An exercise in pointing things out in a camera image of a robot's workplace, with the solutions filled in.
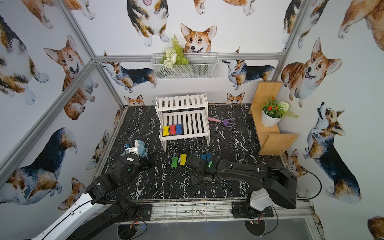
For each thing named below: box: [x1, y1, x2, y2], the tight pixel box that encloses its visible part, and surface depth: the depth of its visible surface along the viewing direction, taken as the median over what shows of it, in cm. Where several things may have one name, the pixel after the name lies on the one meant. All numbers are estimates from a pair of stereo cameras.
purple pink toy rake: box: [207, 117, 235, 127], surface depth 113 cm
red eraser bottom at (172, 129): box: [169, 125, 177, 136], surface depth 90 cm
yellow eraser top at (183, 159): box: [180, 154, 187, 166], surface depth 93 cm
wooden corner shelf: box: [250, 81, 298, 156], surface depth 97 cm
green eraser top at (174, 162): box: [171, 156, 179, 168], surface depth 92 cm
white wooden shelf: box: [155, 92, 211, 152], surface depth 91 cm
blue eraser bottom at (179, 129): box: [176, 124, 183, 135], surface depth 90 cm
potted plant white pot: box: [261, 96, 299, 128], surface depth 92 cm
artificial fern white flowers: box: [159, 34, 189, 70], surface depth 82 cm
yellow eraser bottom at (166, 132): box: [162, 125, 170, 137], surface depth 90 cm
